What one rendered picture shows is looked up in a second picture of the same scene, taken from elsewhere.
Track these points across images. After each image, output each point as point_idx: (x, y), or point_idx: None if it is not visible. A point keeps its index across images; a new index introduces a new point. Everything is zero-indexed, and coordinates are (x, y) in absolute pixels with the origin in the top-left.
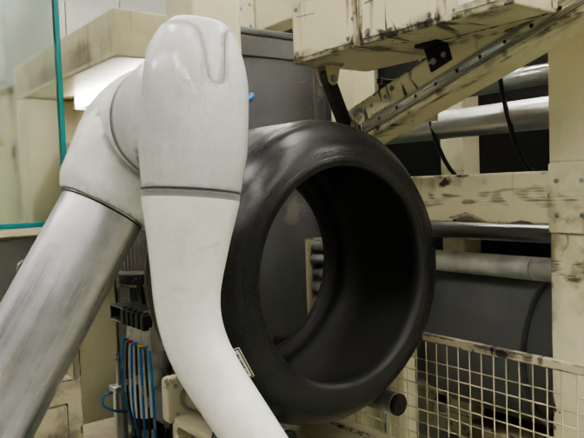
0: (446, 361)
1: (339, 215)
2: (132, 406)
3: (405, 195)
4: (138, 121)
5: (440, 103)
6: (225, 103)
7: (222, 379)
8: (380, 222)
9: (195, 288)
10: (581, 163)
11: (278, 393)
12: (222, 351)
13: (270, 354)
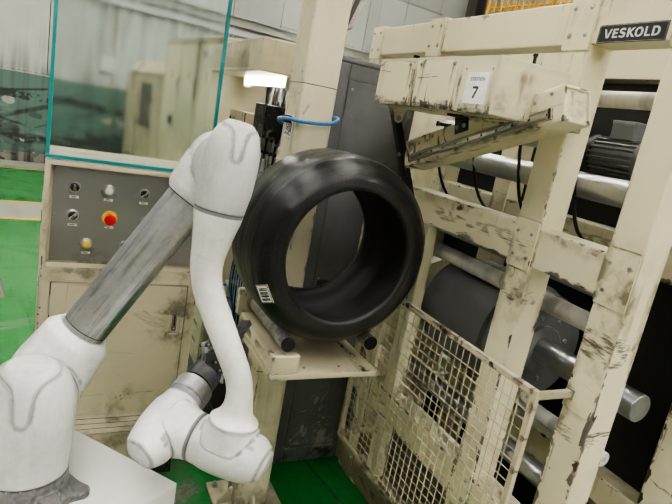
0: None
1: (377, 213)
2: (232, 297)
3: (405, 216)
4: (199, 169)
5: (458, 156)
6: (238, 173)
7: (211, 303)
8: (400, 225)
9: (207, 258)
10: (534, 223)
11: (287, 316)
12: (215, 290)
13: (286, 293)
